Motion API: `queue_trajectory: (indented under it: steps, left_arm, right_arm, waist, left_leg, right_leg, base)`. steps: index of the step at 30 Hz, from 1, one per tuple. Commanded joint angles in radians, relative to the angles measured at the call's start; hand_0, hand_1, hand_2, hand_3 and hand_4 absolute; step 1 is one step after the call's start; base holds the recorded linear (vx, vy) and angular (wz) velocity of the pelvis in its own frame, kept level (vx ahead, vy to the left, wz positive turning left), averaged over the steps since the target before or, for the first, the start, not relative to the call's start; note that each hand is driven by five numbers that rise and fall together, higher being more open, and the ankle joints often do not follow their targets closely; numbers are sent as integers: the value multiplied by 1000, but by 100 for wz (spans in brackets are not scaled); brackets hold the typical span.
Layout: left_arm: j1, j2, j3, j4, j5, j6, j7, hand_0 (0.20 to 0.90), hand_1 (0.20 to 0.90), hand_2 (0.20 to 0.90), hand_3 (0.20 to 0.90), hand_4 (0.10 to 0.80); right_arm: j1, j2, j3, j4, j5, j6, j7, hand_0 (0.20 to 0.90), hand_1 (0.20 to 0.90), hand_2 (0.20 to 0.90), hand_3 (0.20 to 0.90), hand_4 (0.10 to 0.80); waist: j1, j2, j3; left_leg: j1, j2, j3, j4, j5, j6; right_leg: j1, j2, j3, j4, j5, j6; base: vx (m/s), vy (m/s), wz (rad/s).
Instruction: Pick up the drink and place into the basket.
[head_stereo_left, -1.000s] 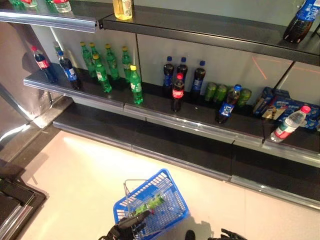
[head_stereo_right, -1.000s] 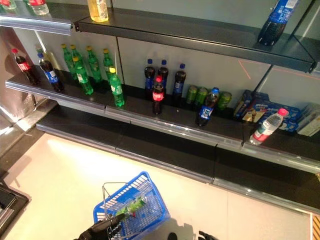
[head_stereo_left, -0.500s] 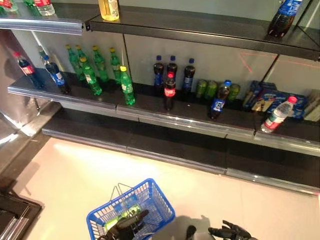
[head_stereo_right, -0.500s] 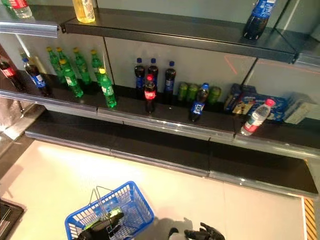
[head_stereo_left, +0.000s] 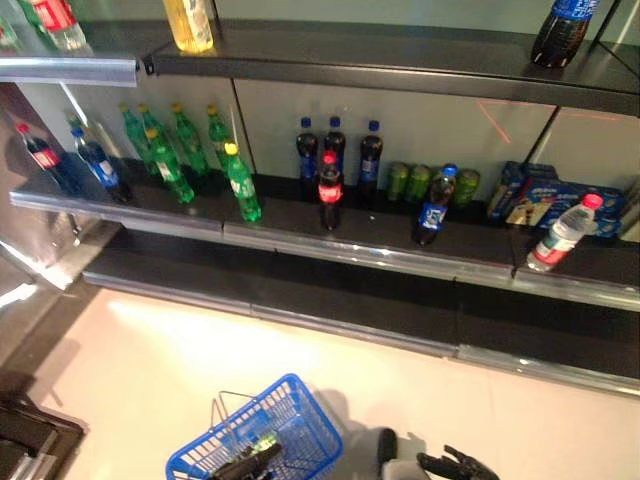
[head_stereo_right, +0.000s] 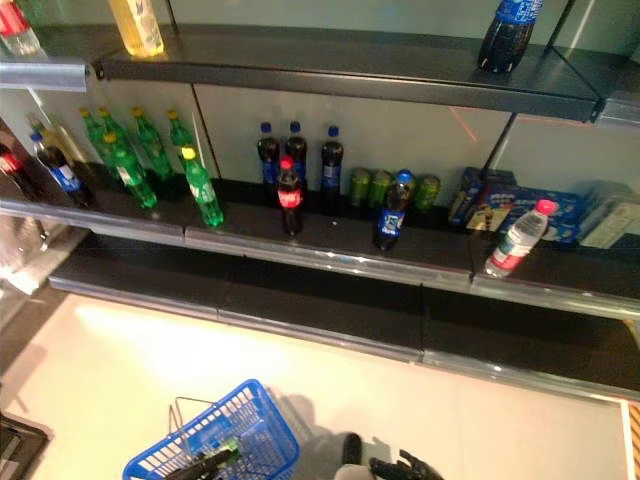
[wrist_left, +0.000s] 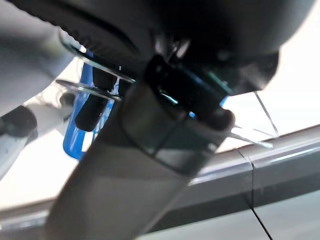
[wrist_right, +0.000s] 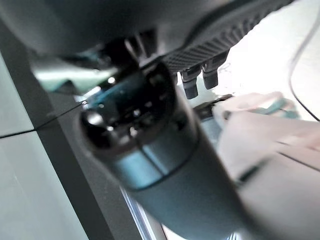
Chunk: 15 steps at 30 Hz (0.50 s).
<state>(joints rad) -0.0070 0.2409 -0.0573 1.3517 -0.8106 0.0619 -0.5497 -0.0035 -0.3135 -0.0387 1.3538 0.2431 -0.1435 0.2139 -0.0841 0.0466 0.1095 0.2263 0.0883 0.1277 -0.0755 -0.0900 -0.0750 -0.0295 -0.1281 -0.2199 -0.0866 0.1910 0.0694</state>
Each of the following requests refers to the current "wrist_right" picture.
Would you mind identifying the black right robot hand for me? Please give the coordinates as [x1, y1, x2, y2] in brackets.
[0, 0, 296, 240]

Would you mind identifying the silver right robot leg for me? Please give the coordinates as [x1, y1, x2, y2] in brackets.
[216, 91, 320, 240]

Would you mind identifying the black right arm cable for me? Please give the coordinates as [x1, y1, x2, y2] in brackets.
[287, 0, 320, 122]

